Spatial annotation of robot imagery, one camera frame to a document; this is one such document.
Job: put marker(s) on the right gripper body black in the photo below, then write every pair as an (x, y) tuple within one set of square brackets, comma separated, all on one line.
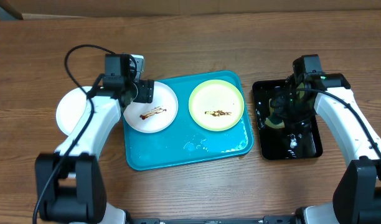
[(293, 109)]

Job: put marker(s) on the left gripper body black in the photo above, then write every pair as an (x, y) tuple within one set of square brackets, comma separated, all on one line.
[(141, 91)]

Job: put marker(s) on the yellow green sponge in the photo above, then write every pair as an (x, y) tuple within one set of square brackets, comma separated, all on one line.
[(273, 121)]

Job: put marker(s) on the white plate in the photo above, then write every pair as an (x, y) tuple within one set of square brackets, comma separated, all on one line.
[(156, 116), (70, 109)]

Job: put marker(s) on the yellow-green plate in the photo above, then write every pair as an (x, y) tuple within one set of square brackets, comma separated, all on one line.
[(216, 105)]

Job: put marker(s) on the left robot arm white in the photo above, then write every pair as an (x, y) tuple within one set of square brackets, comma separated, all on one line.
[(70, 187)]

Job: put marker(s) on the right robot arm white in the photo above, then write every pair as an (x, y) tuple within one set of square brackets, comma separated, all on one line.
[(357, 198)]

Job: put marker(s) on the black rectangular tray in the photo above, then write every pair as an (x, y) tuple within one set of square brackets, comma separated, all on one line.
[(298, 141)]

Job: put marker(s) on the teal plastic tray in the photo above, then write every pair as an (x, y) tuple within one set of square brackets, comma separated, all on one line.
[(184, 141)]

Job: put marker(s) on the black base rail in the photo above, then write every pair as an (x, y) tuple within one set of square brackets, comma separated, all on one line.
[(269, 219)]

